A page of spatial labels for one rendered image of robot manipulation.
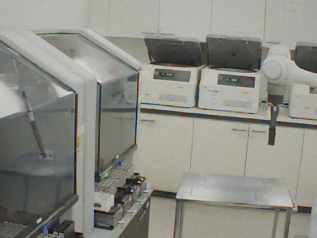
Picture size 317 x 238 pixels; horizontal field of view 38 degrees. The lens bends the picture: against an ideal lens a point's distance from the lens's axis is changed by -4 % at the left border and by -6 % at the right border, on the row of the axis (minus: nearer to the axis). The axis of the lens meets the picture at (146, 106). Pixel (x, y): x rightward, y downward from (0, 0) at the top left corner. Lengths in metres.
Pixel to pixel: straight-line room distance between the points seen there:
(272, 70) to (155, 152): 2.83
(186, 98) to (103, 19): 1.19
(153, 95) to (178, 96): 0.23
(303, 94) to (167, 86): 1.24
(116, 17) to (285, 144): 2.04
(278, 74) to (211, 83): 2.54
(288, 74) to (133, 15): 3.04
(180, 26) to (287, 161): 1.63
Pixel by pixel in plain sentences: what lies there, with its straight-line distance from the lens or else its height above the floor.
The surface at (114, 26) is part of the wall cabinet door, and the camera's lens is 4.83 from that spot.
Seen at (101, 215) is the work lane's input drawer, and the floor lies 0.80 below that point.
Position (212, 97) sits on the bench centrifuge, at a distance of 4.37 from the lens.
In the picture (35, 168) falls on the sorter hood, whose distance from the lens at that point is 1.57.
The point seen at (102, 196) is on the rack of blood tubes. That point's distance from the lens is 2.27.
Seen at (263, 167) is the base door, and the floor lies 0.42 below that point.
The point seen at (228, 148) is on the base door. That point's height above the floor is 0.57.
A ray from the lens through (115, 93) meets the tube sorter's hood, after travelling 2.27.
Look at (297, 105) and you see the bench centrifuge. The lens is 4.36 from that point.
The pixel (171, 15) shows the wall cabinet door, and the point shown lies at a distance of 4.68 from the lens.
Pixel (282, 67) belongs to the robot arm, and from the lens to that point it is 1.87.
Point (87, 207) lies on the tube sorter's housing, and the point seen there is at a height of 0.87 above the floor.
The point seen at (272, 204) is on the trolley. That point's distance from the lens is 2.46.
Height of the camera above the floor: 1.68
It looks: 10 degrees down
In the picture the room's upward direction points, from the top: 3 degrees clockwise
